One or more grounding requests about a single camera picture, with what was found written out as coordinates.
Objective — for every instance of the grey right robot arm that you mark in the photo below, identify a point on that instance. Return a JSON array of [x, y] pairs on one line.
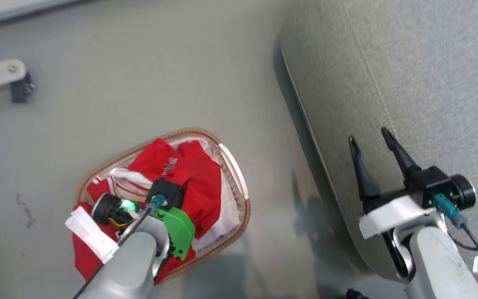
[[442, 265]]

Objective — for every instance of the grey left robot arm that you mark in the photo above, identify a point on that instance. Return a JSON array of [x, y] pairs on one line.
[[131, 265]]

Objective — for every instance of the grey fabric sofa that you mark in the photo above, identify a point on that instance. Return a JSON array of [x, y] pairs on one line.
[[409, 74]]

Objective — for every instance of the red jersey white striped sleeve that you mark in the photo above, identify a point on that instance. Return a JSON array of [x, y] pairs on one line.
[[197, 174]]

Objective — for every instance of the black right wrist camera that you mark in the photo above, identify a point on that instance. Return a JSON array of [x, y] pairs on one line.
[[463, 192]]

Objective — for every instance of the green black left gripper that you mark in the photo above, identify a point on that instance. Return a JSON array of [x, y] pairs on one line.
[[179, 230]]

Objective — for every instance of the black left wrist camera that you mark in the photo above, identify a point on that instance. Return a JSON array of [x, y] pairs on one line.
[[108, 207]]

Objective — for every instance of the black caster wheel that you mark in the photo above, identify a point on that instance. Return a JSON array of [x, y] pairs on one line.
[[20, 89]]

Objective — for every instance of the white laundry basket brown rim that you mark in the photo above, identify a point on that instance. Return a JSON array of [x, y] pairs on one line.
[[235, 174]]

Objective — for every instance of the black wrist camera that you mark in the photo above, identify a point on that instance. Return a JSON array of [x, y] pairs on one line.
[[108, 207], [463, 192]]

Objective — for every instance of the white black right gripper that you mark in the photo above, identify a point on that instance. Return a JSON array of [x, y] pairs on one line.
[[392, 216]]

